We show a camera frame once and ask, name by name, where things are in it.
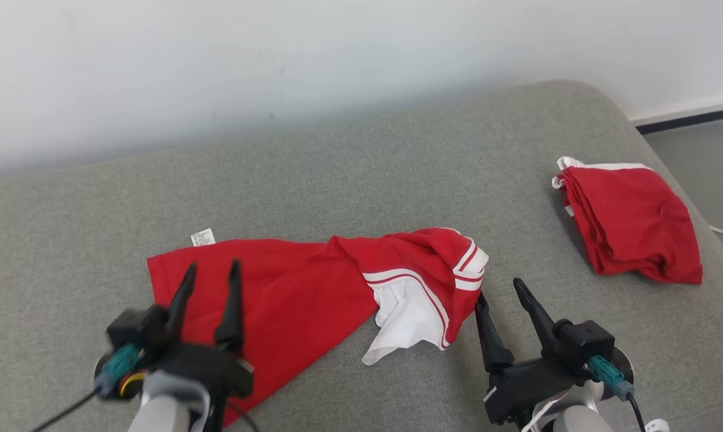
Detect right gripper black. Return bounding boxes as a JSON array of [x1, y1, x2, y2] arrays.
[[475, 278, 593, 426]]

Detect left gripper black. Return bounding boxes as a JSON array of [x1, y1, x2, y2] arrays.
[[151, 260, 254, 415]]

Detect red white-sleeved t-shirt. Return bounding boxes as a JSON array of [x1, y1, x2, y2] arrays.
[[147, 227, 490, 428]]

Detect red white-trimmed shorts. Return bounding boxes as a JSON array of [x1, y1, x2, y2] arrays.
[[551, 156, 704, 286]]

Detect grey fabric sofa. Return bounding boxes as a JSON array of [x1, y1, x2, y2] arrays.
[[0, 80, 723, 432]]

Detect right camera cable teal plug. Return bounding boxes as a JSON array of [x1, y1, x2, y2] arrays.
[[588, 355, 671, 432]]

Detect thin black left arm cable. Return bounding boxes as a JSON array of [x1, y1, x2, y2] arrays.
[[225, 401, 261, 432]]

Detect white wall baseboard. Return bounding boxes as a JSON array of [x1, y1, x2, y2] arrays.
[[628, 95, 723, 135]]

